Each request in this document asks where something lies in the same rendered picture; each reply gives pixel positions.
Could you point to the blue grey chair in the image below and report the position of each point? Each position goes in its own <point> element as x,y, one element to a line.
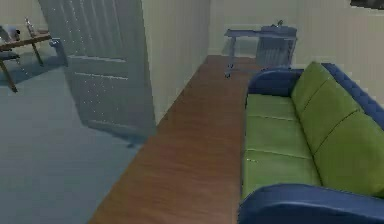
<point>59,50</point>

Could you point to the blue desk with drawers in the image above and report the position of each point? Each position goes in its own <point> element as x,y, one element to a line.
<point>273,43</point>

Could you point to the blue and green sofa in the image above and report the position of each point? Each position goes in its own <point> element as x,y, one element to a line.
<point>283,133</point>

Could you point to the clear glass bottle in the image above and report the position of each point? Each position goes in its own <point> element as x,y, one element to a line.
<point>30,27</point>

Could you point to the grey panelled room door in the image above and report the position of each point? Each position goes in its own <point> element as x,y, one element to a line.
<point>106,66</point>

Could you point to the small dark desk object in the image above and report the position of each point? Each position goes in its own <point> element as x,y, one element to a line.
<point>279,23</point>

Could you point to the dark framed wall picture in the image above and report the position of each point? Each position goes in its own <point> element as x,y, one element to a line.
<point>366,3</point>

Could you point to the brown wooden table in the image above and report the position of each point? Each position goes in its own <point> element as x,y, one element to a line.
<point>23,42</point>

